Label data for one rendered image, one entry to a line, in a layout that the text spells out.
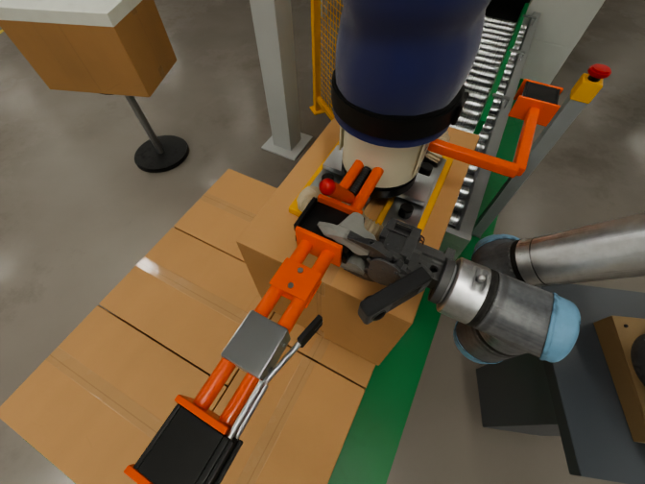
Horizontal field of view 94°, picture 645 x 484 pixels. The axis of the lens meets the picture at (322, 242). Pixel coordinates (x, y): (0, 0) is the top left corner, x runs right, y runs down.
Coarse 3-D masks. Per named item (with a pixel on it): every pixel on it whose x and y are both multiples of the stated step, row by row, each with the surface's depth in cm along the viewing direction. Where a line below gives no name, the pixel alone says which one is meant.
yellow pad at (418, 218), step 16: (432, 160) 75; (448, 160) 76; (432, 176) 73; (432, 192) 70; (384, 208) 68; (400, 208) 64; (416, 208) 67; (432, 208) 68; (384, 224) 65; (416, 224) 65
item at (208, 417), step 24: (192, 408) 35; (168, 432) 34; (192, 432) 34; (216, 432) 34; (144, 456) 32; (168, 456) 32; (192, 456) 32; (144, 480) 31; (168, 480) 31; (192, 480) 31
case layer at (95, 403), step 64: (256, 192) 142; (192, 256) 123; (128, 320) 109; (192, 320) 109; (64, 384) 98; (128, 384) 98; (192, 384) 98; (320, 384) 98; (64, 448) 89; (128, 448) 89; (256, 448) 89; (320, 448) 89
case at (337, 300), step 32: (448, 128) 86; (320, 160) 79; (288, 192) 73; (448, 192) 73; (256, 224) 68; (288, 224) 68; (256, 256) 67; (288, 256) 63; (320, 288) 64; (352, 288) 60; (352, 320) 69; (384, 320) 60; (384, 352) 77
